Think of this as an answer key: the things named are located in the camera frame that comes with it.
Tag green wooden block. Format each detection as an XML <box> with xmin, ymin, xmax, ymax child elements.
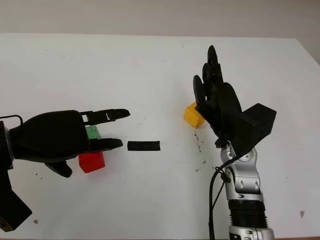
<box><xmin>85</xmin><ymin>125</ymin><xmax>102</xmax><ymax>140</ymax></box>

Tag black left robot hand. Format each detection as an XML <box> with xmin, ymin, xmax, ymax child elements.
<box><xmin>9</xmin><ymin>108</ymin><xmax>132</xmax><ymax>179</ymax></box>

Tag yellow wooden block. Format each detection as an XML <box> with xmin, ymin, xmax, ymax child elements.
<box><xmin>183</xmin><ymin>101</ymin><xmax>207</xmax><ymax>130</ymax></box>

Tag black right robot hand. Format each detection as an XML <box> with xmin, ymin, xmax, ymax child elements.
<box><xmin>192</xmin><ymin>44</ymin><xmax>243</xmax><ymax>148</ymax></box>

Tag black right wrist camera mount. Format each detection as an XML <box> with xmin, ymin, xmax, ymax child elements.
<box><xmin>234</xmin><ymin>102</ymin><xmax>278</xmax><ymax>159</ymax></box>

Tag black tape strip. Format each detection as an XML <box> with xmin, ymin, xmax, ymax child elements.
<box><xmin>127</xmin><ymin>140</ymin><xmax>161</xmax><ymax>153</ymax></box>

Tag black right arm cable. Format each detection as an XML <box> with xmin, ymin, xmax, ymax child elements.
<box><xmin>207</xmin><ymin>159</ymin><xmax>239</xmax><ymax>240</ymax></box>

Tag red wooden block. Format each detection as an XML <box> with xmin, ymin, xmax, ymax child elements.
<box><xmin>78</xmin><ymin>150</ymin><xmax>106</xmax><ymax>174</ymax></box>

